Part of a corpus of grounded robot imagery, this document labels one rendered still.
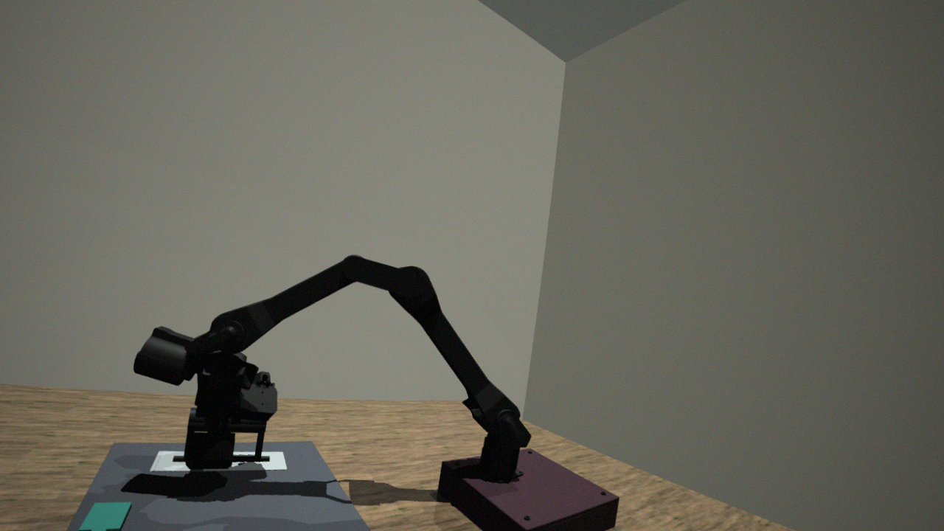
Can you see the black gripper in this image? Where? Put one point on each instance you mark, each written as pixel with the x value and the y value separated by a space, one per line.
pixel 214 449

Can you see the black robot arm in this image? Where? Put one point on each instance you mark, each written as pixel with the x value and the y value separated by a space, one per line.
pixel 172 357

